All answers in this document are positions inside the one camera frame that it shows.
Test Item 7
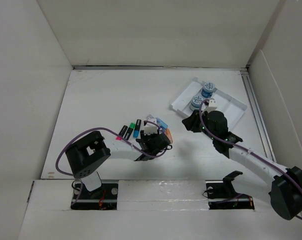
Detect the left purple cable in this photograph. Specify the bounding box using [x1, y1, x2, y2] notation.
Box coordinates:
[55, 120, 173, 201]

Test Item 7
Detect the white plastic organizer tray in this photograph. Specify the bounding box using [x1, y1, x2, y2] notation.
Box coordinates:
[169, 77, 248, 130]

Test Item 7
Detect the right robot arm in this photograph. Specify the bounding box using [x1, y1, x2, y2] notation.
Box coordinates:
[182, 110, 302, 220]

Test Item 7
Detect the black marker pen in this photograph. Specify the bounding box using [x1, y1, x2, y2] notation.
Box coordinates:
[124, 125, 133, 140]

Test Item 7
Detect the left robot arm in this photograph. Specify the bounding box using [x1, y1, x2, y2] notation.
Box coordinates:
[65, 131, 172, 199]

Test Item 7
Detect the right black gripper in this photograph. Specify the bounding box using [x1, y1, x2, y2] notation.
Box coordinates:
[181, 109, 217, 141]

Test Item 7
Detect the orange correction tape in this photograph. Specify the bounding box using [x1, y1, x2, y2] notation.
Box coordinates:
[165, 128, 173, 144]

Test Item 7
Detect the blue correction tape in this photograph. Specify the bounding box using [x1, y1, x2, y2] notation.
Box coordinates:
[146, 114, 168, 130]

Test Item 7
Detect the pink highlighter marker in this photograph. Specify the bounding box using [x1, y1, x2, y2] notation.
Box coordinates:
[116, 125, 128, 140]

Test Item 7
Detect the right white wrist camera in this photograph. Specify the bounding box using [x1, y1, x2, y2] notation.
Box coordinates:
[204, 98, 218, 113]

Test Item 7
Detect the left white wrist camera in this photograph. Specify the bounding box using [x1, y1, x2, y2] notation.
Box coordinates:
[140, 118, 158, 138]

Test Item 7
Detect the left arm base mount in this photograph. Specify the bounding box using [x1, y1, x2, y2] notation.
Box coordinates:
[70, 180, 119, 211]

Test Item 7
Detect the blue highlighter marker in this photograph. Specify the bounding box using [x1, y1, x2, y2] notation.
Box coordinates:
[133, 119, 142, 138]

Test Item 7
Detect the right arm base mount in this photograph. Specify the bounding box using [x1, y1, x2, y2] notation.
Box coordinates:
[202, 170, 255, 210]

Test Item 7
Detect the aluminium rail right side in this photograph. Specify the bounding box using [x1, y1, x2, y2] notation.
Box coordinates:
[240, 70, 277, 162]

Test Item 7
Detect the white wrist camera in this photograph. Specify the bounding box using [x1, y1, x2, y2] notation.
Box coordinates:
[140, 118, 158, 138]
[204, 98, 218, 113]

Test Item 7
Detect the green highlighter marker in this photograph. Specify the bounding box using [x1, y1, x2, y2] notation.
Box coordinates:
[129, 122, 136, 131]

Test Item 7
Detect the purple cable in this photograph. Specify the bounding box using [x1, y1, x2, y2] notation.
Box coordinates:
[198, 99, 302, 222]
[55, 120, 173, 201]

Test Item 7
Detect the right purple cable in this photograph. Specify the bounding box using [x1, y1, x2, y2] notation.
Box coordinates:
[198, 99, 302, 222]

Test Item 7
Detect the blue putty jar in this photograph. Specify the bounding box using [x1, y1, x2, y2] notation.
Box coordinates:
[201, 81, 216, 99]
[189, 95, 204, 111]

